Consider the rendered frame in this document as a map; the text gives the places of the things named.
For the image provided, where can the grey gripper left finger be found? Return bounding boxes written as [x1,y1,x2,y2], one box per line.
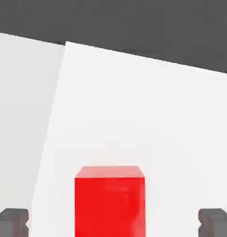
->
[0,208,30,237]

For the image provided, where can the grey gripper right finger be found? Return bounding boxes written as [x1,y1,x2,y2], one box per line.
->
[198,206,227,237]

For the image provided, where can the small red cube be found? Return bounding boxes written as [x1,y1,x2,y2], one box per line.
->
[74,165,146,237]

